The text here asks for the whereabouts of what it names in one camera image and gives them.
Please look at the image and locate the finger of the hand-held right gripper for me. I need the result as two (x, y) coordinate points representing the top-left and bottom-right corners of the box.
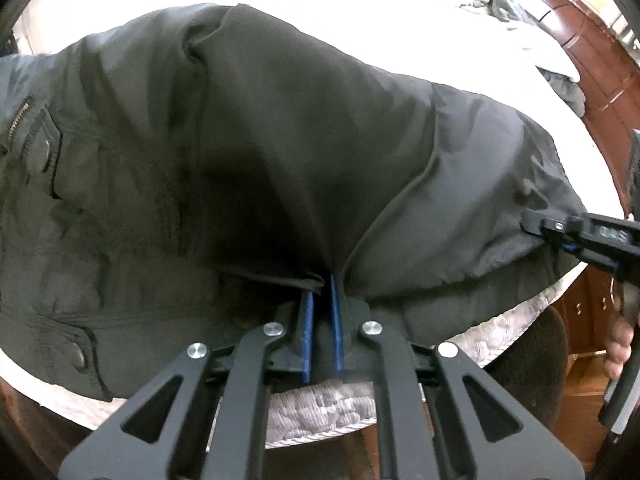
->
(520, 210), (587, 256)

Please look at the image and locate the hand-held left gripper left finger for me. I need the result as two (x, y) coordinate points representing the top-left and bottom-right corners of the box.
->
(57, 291), (321, 480)

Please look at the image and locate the person's right hand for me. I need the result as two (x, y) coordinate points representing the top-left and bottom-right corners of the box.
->
(602, 280), (637, 382)

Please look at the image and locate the brown wooden headboard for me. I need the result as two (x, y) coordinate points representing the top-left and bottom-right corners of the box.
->
(502, 0), (640, 221)

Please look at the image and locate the dark grey jacket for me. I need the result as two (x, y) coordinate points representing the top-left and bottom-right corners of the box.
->
(0, 2), (587, 403)

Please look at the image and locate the white quilted leaf-print mattress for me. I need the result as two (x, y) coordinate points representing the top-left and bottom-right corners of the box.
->
(0, 0), (626, 451)

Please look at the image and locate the brown wooden nightstand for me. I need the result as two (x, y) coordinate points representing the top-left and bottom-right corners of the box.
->
(559, 255), (627, 361)

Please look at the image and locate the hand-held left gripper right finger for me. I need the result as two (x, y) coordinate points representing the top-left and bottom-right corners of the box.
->
(327, 273), (587, 480)

